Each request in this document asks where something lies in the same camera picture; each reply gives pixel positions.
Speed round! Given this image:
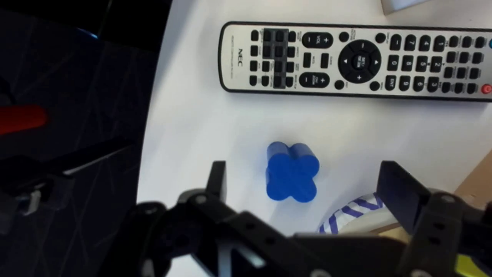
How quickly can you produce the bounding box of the blue clover-shaped block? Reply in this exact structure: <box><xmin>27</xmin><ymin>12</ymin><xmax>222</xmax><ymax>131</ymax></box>
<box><xmin>265</xmin><ymin>140</ymin><xmax>322</xmax><ymax>203</ymax></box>

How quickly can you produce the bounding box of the grey black remote control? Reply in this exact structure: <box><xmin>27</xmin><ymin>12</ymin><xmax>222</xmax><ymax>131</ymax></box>
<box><xmin>217</xmin><ymin>20</ymin><xmax>492</xmax><ymax>103</ymax></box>

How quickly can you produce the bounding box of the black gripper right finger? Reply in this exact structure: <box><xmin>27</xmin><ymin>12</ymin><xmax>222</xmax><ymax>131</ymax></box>
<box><xmin>376</xmin><ymin>158</ymin><xmax>492</xmax><ymax>277</ymax></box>

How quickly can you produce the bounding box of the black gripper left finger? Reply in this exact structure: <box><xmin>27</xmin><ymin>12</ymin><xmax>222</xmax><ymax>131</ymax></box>
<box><xmin>99</xmin><ymin>158</ymin><xmax>305</xmax><ymax>277</ymax></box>

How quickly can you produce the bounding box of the blue patterned white plate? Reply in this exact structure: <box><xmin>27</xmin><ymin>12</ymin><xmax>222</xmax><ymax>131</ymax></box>
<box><xmin>317</xmin><ymin>191</ymin><xmax>408</xmax><ymax>238</ymax></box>

